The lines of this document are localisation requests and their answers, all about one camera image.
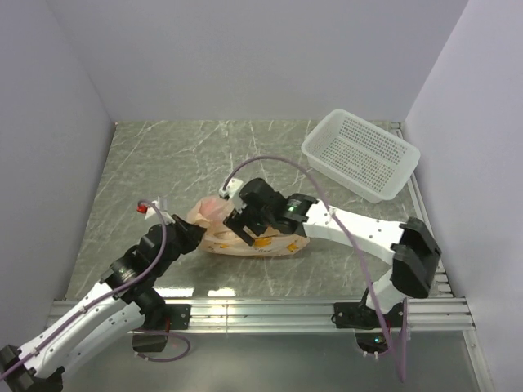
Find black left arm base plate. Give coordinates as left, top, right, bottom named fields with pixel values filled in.
left=141, top=304, right=191, bottom=332

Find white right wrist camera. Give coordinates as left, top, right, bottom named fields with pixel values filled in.
left=218, top=177, right=244, bottom=200

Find black left controller box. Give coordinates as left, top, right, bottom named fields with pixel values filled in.
left=132, top=330, right=168, bottom=354

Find peach plastic bag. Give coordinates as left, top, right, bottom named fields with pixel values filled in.
left=186, top=194, right=310, bottom=258

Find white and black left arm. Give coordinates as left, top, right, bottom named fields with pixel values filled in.
left=1, top=215, right=205, bottom=391

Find right controller board with led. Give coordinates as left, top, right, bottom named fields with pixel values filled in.
left=355, top=332, right=389, bottom=357

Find white perforated plastic basket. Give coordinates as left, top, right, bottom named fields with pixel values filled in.
left=302, top=109, right=421, bottom=203

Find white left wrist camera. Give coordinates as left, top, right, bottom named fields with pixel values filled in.
left=136, top=197, right=173, bottom=225

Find aluminium table edge rail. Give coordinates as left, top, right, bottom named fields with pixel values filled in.
left=43, top=297, right=477, bottom=335

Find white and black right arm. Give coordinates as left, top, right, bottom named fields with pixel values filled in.
left=219, top=178, right=441, bottom=330

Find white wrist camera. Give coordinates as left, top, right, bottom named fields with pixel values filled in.
left=218, top=177, right=244, bottom=200
left=136, top=197, right=173, bottom=225

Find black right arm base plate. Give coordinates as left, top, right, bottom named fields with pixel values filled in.
left=331, top=302, right=404, bottom=330

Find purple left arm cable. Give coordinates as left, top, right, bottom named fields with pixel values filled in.
left=0, top=198, right=192, bottom=376

